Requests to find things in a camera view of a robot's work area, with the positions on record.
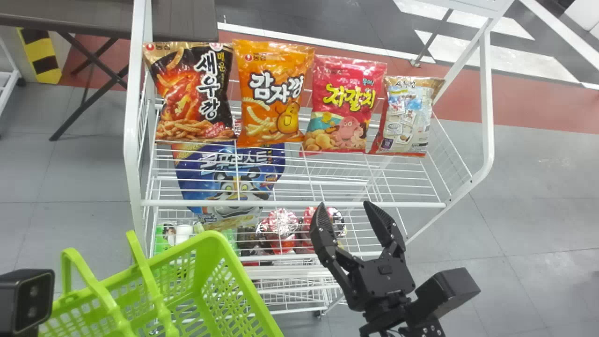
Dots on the beige snack packet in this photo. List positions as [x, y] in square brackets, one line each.
[407, 117]

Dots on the blue cereal bag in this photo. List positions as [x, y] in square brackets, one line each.
[234, 173]

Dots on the green bottle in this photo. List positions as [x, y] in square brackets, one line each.
[162, 236]

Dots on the green basket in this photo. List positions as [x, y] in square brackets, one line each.
[196, 285]

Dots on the orange snack packet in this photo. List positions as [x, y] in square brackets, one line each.
[271, 93]

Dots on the black and red snack packet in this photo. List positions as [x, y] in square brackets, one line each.
[196, 93]

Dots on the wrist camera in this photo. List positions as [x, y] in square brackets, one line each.
[23, 299]
[447, 290]

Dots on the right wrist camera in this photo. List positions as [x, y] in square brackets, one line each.
[447, 290]

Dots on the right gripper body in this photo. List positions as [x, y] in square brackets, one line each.
[381, 281]

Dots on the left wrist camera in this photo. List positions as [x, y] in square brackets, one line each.
[23, 299]

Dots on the yellow and black striped post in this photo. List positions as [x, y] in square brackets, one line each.
[41, 56]

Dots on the dark side table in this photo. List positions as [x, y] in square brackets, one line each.
[93, 18]

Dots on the black noodle cup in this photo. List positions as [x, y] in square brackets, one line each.
[247, 239]

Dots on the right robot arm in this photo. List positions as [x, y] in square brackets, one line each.
[398, 323]

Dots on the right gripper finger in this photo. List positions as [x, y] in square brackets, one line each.
[386, 229]
[324, 234]

